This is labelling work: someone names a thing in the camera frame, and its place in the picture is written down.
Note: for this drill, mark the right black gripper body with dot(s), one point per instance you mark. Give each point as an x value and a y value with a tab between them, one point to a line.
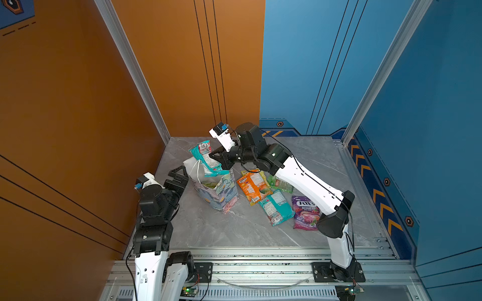
240	154

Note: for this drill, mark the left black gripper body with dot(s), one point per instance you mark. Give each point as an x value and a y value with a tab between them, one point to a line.
172	199

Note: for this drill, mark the teal snack bag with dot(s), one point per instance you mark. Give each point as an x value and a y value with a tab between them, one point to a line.
277	208
201	152

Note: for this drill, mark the floral paper gift bag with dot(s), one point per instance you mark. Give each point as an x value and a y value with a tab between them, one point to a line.
219	192

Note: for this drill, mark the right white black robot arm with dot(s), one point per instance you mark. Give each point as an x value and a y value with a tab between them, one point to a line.
333	204

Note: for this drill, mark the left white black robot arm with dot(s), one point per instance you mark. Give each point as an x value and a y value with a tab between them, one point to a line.
158	274

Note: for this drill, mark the yellow green snack bag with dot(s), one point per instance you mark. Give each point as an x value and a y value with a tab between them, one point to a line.
258	178

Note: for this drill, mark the green white snack bag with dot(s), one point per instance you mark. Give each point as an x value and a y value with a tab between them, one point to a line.
276	184

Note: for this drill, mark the orange snack bag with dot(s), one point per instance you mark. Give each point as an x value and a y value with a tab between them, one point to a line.
251	191

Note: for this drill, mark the purple Fox's bag right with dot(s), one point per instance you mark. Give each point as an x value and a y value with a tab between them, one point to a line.
306	213

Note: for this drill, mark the left circuit board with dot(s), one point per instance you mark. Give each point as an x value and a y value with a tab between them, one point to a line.
189	292

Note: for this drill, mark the circuit board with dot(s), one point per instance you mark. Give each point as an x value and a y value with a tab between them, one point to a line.
189	292
348	293

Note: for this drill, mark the right circuit board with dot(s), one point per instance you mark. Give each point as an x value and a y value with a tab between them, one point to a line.
348	293

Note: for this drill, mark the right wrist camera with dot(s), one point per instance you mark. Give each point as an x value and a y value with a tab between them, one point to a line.
248	135

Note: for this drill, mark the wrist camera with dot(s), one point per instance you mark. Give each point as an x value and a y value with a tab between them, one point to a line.
145	180
248	135

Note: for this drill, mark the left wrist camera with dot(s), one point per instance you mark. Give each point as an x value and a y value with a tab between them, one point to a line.
145	180

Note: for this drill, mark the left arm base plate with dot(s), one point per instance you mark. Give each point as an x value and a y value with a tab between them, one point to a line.
201	272

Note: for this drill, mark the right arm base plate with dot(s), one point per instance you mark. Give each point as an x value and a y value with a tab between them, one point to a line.
329	272

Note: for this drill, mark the aluminium rail frame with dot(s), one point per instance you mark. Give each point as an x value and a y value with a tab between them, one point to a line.
289	273

